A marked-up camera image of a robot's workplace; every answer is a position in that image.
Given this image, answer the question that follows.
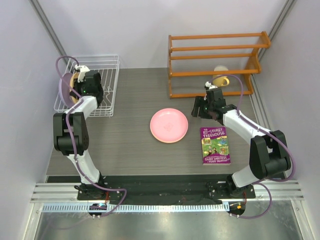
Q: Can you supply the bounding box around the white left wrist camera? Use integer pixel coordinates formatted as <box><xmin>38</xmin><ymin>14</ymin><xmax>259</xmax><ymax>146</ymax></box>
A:
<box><xmin>74</xmin><ymin>64</ymin><xmax>90</xmax><ymax>83</ymax></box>

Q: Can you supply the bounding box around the white wire dish rack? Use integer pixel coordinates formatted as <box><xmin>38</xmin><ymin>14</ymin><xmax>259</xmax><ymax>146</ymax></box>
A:
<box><xmin>53</xmin><ymin>54</ymin><xmax>120</xmax><ymax>117</ymax></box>

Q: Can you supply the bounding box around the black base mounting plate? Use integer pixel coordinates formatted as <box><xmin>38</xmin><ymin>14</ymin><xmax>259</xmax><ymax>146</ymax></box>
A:
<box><xmin>74</xmin><ymin>174</ymin><xmax>256</xmax><ymax>206</ymax></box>

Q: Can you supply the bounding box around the yellow plate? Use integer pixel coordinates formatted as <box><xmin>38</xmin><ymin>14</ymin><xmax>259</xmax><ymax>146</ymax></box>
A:
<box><xmin>69</xmin><ymin>72</ymin><xmax>83</xmax><ymax>104</ymax></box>

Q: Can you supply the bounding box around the slotted cable duct rail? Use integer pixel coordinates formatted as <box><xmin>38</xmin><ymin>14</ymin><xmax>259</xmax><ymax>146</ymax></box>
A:
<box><xmin>42</xmin><ymin>202</ymin><xmax>230</xmax><ymax>213</ymax></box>

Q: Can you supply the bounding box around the purple storey treehouse book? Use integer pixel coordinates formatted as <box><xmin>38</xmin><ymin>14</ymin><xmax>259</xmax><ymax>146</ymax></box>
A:
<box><xmin>200</xmin><ymin>126</ymin><xmax>231</xmax><ymax>166</ymax></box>

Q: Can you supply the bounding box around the orange wooden shelf rack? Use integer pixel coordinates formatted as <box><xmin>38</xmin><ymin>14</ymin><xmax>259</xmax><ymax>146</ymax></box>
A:
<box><xmin>167</xmin><ymin>31</ymin><xmax>271</xmax><ymax>99</ymax></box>

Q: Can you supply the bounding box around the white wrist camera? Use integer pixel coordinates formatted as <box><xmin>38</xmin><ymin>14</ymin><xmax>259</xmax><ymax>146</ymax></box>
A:
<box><xmin>74</xmin><ymin>64</ymin><xmax>90</xmax><ymax>83</ymax></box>
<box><xmin>204</xmin><ymin>81</ymin><xmax>218</xmax><ymax>91</ymax></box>

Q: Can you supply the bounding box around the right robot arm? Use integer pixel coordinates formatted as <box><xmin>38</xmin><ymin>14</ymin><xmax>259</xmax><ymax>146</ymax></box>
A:
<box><xmin>191</xmin><ymin>87</ymin><xmax>295</xmax><ymax>198</ymax></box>

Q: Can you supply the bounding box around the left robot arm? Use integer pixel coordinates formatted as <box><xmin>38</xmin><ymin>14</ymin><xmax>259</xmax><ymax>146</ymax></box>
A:
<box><xmin>53</xmin><ymin>70</ymin><xmax>107</xmax><ymax>200</ymax></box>

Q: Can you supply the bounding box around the purple plate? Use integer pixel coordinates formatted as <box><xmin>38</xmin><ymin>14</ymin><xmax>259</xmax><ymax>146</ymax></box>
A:
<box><xmin>58</xmin><ymin>72</ymin><xmax>74</xmax><ymax>108</ymax></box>

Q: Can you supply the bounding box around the yellow mug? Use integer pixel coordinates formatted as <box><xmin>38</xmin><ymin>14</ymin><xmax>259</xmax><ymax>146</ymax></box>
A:
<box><xmin>212</xmin><ymin>65</ymin><xmax>230</xmax><ymax>87</ymax></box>

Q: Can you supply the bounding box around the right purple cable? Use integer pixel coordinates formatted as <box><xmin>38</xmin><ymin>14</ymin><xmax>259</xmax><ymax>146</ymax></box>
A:
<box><xmin>207</xmin><ymin>74</ymin><xmax>298</xmax><ymax>220</ymax></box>

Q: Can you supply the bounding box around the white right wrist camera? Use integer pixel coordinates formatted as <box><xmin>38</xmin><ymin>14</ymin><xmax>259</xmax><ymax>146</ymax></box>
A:
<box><xmin>204</xmin><ymin>81</ymin><xmax>218</xmax><ymax>91</ymax></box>

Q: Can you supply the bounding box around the pink plate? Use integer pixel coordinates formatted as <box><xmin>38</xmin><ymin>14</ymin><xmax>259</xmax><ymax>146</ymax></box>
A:
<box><xmin>149</xmin><ymin>108</ymin><xmax>189</xmax><ymax>144</ymax></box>

